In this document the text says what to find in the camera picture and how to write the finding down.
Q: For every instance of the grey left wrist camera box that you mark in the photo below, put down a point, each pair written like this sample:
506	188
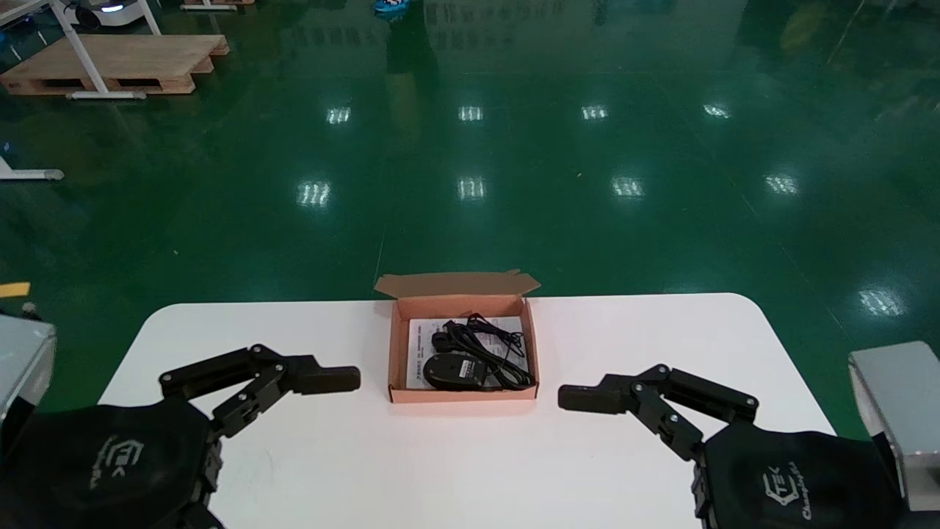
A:
22	364

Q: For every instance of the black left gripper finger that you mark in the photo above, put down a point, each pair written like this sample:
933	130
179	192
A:
323	378

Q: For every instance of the large wooden pallet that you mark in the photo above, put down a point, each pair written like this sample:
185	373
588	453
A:
132	59

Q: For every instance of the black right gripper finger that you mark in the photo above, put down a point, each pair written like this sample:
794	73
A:
595	397

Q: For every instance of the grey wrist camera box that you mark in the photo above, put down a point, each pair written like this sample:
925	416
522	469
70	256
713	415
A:
896	397
22	364

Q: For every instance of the open brown cardboard box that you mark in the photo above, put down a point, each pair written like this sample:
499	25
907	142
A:
455	282

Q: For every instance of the white metal table foot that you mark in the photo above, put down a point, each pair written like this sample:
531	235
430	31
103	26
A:
29	174

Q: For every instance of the white metal table frame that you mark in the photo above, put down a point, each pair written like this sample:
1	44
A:
83	51

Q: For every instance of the yellow tag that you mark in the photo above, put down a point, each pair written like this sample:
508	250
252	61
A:
15	289

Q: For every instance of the blue shoe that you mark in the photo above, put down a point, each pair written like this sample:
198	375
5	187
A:
393	6

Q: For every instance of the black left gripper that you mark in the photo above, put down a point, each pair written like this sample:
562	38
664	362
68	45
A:
110	463

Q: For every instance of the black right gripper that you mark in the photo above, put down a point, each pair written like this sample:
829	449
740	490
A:
793	485

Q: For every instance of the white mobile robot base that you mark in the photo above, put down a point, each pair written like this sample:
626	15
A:
110	11

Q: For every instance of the white printed instruction sheet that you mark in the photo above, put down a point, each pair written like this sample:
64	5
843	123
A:
418	338

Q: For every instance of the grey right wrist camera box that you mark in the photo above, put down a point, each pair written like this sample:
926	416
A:
896	397

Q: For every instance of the small wooden pallet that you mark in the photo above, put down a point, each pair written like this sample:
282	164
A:
213	4

